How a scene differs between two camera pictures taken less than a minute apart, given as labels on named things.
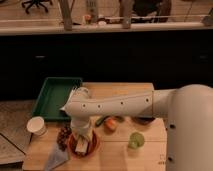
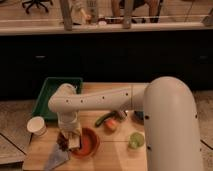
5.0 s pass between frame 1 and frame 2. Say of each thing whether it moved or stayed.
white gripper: moved
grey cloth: stayed
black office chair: stayed
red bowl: stayed
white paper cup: stayed
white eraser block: moved
